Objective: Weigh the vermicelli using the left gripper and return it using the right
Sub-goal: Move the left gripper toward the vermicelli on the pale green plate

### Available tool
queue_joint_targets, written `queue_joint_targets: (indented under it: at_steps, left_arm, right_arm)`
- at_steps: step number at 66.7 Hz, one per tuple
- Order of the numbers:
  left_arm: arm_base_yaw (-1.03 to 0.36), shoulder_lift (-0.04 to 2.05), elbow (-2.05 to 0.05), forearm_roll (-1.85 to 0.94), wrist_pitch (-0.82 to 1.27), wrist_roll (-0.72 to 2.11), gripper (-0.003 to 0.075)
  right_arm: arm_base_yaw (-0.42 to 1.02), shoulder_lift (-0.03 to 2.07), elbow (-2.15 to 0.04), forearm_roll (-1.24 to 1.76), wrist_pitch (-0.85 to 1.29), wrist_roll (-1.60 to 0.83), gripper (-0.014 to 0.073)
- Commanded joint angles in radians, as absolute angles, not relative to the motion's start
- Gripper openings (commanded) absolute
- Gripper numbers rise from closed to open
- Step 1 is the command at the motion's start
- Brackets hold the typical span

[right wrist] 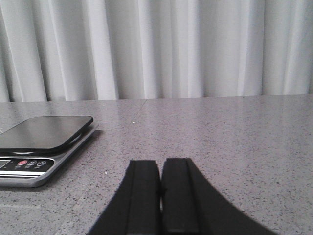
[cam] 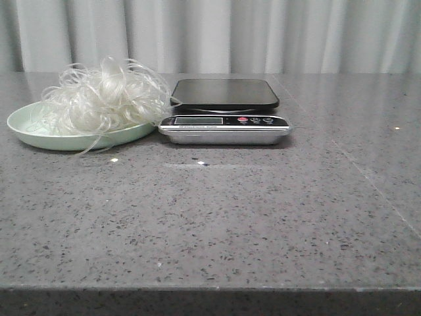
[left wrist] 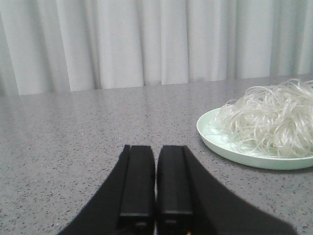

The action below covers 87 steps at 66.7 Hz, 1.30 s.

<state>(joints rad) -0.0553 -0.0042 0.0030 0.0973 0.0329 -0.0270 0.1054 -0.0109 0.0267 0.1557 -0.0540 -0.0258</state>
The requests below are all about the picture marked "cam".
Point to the black silver kitchen scale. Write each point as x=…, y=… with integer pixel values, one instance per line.
x=224, y=112

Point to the pale green plate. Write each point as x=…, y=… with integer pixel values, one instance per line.
x=22, y=123

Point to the white pleated curtain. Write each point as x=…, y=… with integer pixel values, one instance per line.
x=214, y=36

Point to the white vermicelli noodle bundle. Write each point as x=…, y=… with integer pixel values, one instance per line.
x=96, y=101

